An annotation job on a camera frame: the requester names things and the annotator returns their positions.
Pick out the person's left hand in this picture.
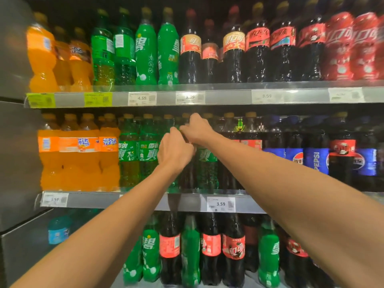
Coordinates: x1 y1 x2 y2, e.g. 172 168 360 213
157 126 196 176

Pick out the person's right hand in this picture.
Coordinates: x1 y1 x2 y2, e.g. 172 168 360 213
179 113 221 149

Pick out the large cola bottle red label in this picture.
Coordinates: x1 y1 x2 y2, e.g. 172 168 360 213
240 112 264 153
179 113 198 190
328 112 357 186
218 112 241 191

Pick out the row of large green bottles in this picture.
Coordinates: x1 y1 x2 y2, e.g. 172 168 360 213
139 114 180 194

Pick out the large green soda bottle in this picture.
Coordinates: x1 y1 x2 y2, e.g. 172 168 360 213
119 114 141 188
196 113 220 191

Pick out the row of cola bottles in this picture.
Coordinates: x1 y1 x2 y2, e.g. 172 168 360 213
179 0 327 85
243 212 336 288

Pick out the clear green soda bottle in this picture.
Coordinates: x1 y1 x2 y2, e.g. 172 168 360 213
91 8 116 86
113 6 136 86

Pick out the row of large orange bottles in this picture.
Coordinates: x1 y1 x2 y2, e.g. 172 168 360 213
37 112 102 192

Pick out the row of teal bottles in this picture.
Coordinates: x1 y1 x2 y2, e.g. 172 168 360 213
47 208 101 246

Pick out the person's left forearm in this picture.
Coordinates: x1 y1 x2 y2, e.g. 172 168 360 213
10 164 188 288

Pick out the person's right forearm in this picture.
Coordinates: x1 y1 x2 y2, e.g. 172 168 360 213
207 135 384 288

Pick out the white price tag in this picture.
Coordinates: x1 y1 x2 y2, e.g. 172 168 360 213
176 91 206 105
207 197 236 213
128 92 157 106
328 88 366 103
251 89 286 104
40 192 69 208

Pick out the yellow price tag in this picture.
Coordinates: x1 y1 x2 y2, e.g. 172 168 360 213
84 92 113 108
27 93 56 109

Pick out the steel cabinet side panel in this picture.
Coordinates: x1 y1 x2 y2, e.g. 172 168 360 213
0 0 59 288

